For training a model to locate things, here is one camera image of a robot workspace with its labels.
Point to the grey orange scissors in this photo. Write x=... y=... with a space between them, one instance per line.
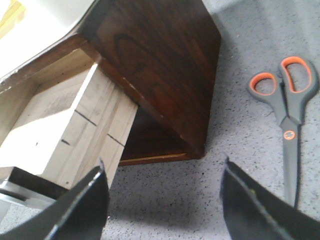
x=289 y=106

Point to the dark wooden drawer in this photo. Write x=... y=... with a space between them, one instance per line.
x=62 y=122

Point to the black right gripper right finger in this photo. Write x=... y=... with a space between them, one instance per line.
x=251 y=212

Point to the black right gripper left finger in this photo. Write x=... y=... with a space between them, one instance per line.
x=80 y=214

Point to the dark wooden drawer cabinet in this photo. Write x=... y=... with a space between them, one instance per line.
x=164 y=55

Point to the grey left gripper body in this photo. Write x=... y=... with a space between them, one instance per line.
x=13 y=194

